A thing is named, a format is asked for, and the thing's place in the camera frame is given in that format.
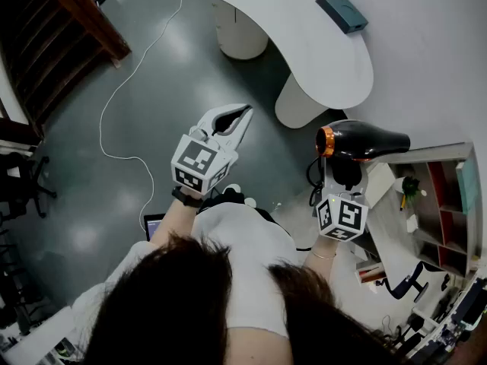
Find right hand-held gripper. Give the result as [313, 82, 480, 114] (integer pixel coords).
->
[316, 157, 369, 242]

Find laptop computer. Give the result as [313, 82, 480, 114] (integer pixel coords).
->
[143, 213, 167, 242]

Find dark wooden staircase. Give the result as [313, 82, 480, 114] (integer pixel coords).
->
[0, 0, 132, 140]

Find teal rectangular box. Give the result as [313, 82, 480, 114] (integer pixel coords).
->
[315, 0, 369, 35]

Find black office chair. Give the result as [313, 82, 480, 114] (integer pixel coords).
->
[0, 152, 58, 220]

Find small green potted plant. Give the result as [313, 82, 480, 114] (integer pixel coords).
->
[395, 176, 422, 202]

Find black orange-ringed hair dryer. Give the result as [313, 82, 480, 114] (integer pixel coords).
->
[306, 119, 412, 207]

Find white flat box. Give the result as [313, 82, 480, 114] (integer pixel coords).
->
[365, 162, 396, 209]

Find teal book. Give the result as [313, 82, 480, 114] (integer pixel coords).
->
[455, 157, 479, 215]

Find white curved table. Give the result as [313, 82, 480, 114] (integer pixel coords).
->
[192, 0, 374, 129]

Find person's right forearm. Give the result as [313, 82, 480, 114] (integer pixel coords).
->
[302, 234, 338, 281]

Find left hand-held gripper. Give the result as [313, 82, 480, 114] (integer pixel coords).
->
[170, 103, 254, 196]

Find white t-shirt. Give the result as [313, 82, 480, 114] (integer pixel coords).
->
[72, 202, 301, 341]

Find person's left forearm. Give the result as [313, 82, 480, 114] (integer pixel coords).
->
[150, 192, 202, 247]

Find grey shelf unit red compartments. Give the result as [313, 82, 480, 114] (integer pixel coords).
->
[364, 141, 482, 279]

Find blue office chair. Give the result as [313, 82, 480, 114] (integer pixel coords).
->
[384, 260, 430, 303]

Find white floor cable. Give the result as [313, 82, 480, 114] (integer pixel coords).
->
[98, 0, 193, 232]

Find black wristband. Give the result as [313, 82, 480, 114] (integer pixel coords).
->
[171, 186, 205, 208]

